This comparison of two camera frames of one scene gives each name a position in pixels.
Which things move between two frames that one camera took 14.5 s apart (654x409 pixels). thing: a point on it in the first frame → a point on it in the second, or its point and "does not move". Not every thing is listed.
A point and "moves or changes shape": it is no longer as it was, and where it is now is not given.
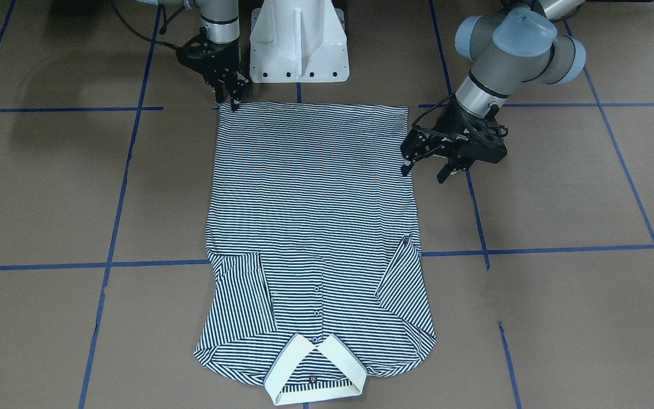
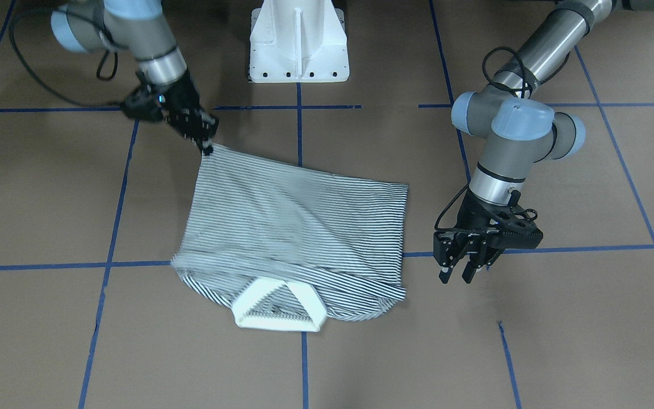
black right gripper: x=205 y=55 → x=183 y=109
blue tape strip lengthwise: x=440 y=52 does not move
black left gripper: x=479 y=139 → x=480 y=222
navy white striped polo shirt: x=315 y=276 moves or changes shape
